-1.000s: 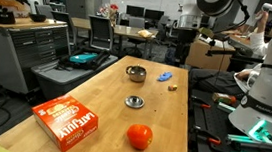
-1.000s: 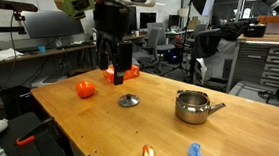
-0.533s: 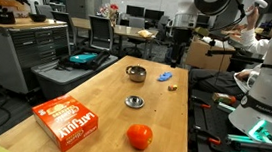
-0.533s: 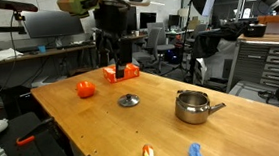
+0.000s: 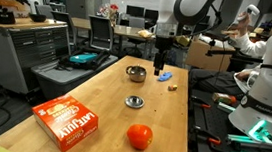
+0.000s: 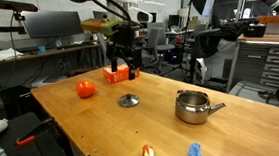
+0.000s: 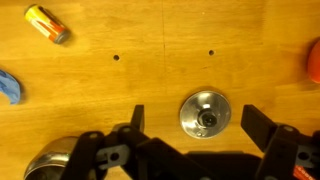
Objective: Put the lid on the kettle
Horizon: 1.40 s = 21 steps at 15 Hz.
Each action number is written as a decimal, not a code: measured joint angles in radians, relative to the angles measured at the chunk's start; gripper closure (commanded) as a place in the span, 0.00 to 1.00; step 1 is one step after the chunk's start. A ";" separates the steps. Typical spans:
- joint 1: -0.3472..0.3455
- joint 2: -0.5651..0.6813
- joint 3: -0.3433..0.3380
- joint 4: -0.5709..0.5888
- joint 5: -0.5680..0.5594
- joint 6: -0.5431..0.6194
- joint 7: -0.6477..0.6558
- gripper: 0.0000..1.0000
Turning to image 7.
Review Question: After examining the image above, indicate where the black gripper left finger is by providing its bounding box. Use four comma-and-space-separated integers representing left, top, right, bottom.
59, 104, 151, 180

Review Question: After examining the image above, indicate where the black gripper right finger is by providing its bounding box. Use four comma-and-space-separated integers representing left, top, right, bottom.
240, 104, 320, 180

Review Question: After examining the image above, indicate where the steel kettle lid black knob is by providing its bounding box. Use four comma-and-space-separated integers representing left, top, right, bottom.
179, 90, 232, 140

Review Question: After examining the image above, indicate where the steel kettle with spout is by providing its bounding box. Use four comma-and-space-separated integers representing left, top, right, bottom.
23, 135, 101, 180

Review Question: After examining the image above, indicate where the orange toy tomato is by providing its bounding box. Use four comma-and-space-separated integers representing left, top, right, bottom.
306, 39, 320, 84

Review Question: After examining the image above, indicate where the blue crumpled cloth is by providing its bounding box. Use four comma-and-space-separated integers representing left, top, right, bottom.
0, 69, 22, 105

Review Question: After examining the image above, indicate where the yellow orange small can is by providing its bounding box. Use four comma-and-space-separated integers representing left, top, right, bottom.
23, 3, 72, 45

